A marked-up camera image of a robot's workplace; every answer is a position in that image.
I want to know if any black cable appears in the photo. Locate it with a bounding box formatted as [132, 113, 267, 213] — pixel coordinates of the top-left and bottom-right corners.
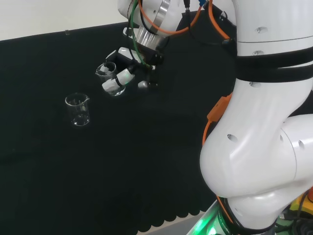
[182, 0, 194, 28]

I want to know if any black bench cloth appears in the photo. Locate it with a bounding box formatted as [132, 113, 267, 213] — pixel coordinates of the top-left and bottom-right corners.
[0, 18, 239, 235]

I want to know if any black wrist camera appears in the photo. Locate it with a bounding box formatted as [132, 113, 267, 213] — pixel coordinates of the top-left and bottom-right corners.
[137, 70, 159, 90]

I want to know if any yellow stop button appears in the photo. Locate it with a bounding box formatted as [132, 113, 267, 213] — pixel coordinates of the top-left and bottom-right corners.
[290, 186, 313, 219]

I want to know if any orange cable with connector box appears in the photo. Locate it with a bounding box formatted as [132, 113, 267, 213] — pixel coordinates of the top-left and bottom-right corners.
[202, 93, 236, 225]

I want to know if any small clear glass beaker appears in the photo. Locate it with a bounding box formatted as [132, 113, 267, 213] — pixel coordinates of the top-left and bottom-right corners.
[95, 61, 127, 96]

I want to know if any green cable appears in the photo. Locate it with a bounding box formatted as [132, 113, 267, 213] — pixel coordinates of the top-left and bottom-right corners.
[128, 0, 148, 65]

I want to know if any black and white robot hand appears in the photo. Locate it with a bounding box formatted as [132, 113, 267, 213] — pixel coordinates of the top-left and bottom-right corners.
[97, 46, 164, 93]

